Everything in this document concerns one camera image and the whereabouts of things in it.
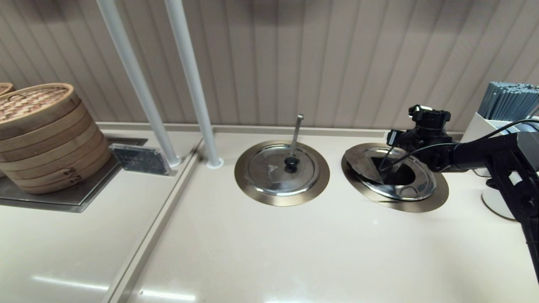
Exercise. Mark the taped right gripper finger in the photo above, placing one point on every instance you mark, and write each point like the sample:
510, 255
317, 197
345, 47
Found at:
426, 110
414, 111

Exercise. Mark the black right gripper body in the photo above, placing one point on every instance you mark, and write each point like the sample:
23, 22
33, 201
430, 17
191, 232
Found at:
429, 143

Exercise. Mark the folding steel pot lid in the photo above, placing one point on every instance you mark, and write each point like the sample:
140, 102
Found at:
364, 164

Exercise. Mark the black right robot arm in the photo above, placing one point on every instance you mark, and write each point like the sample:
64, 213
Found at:
505, 164

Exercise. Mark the steel pot lid black knob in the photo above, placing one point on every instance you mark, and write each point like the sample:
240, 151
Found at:
269, 176

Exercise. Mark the bamboo steamer baskets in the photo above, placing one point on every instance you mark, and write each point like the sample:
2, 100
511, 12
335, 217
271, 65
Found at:
46, 143

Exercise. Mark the white cutlery holder box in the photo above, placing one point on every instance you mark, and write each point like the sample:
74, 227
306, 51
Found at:
473, 126

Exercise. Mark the grey-blue chopstick bundle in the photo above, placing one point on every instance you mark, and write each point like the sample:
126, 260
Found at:
509, 101

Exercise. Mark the white round container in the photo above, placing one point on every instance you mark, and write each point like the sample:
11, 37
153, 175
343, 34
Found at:
497, 202

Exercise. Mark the white support pole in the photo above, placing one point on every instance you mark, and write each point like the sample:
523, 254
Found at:
191, 75
134, 75

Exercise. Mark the dark acrylic label sign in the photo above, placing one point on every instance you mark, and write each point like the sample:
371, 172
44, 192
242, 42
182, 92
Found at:
139, 159

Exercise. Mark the recessed steel steamer tray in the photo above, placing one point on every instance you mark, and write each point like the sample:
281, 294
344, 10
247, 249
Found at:
71, 200

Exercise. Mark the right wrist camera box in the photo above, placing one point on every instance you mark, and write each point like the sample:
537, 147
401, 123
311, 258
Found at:
396, 137

